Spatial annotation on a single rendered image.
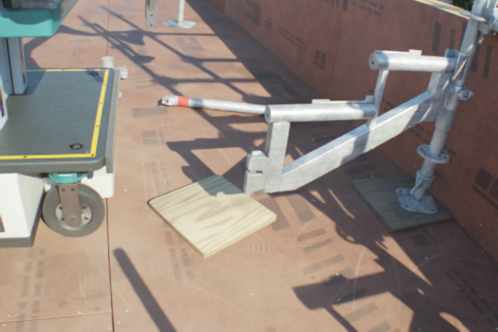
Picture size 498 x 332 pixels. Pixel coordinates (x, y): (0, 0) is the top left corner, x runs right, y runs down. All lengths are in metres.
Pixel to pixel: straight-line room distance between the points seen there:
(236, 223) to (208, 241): 0.13
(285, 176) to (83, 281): 0.64
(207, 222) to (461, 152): 0.94
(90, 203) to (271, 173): 0.53
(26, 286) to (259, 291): 0.62
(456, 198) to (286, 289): 0.78
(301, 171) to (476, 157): 0.65
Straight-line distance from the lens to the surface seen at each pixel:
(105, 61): 1.93
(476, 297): 1.38
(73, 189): 1.16
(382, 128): 1.31
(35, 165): 1.05
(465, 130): 1.58
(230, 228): 1.29
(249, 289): 1.14
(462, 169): 1.61
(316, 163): 1.25
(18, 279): 1.22
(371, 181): 1.67
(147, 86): 2.35
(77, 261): 1.23
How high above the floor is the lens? 0.85
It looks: 29 degrees down
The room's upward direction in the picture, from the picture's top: 8 degrees clockwise
